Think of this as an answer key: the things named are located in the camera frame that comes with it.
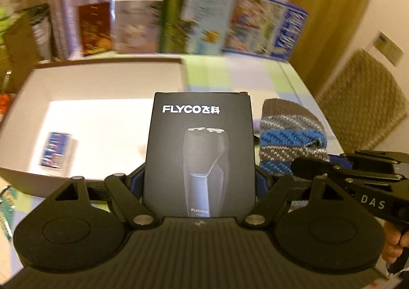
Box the green milk carton box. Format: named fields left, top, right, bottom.
left=159, top=0, right=242, bottom=55

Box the white appliance box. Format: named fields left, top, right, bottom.
left=113, top=0, right=165, bottom=54

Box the woven chair cushion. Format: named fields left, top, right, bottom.
left=316, top=49, right=409, bottom=152

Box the striped knitted sock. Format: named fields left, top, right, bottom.
left=258, top=98, right=330, bottom=178

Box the brown storage box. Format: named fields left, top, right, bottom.
left=0, top=58, right=187, bottom=200

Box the red gift box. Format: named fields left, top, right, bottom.
left=77, top=2, right=112, bottom=57

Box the green tissue pack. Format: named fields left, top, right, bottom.
left=0, top=3, right=20, bottom=34

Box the tan curtain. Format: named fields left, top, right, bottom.
left=289, top=0, right=384, bottom=98

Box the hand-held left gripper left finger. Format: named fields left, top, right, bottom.
left=54, top=164, right=156, bottom=230

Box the blue card pack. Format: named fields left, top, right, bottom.
left=38, top=131, right=79, bottom=170

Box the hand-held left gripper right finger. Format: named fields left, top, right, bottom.
left=243, top=167, right=348, bottom=229

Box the black shaver box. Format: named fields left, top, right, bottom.
left=143, top=91, right=258, bottom=218

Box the brown cardboard box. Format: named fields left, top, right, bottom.
left=0, top=5, right=53, bottom=93

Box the person's right hand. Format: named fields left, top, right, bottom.
left=382, top=221, right=409, bottom=264

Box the white wall plate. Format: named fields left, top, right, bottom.
left=374, top=32, right=404, bottom=66

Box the blue printed carton box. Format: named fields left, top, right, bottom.
left=224, top=0, right=309, bottom=61

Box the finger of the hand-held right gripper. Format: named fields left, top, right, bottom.
left=327, top=150, right=397, bottom=170
left=290, top=157, right=404, bottom=181

